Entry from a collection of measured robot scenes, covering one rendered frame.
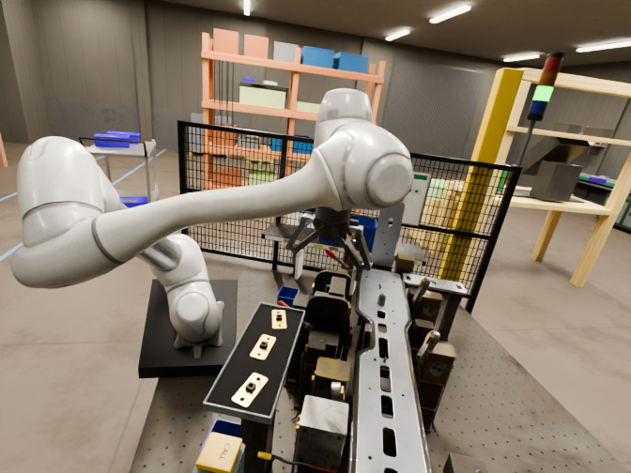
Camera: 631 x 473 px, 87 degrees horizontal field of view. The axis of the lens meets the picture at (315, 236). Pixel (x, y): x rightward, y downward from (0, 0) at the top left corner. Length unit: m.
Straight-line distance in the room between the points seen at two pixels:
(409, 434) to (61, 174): 0.96
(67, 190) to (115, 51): 10.41
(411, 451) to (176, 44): 10.52
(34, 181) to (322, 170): 0.55
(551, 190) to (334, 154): 4.21
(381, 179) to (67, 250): 0.55
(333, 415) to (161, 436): 0.67
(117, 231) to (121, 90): 10.46
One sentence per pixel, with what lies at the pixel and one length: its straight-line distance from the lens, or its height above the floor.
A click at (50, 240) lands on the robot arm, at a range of 0.75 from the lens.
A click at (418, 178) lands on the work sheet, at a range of 1.92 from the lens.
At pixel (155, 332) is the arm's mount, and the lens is 1.47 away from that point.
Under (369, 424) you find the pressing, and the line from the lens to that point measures 0.97.
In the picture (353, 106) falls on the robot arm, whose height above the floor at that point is 1.73.
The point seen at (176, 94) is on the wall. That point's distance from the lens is 10.76.
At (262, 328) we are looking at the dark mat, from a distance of 0.92.
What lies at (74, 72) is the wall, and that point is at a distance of 11.47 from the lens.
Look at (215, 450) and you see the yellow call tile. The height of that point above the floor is 1.16.
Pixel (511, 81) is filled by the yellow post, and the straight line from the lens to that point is 2.03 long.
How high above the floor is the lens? 1.73
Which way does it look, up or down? 22 degrees down
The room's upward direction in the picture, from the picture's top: 7 degrees clockwise
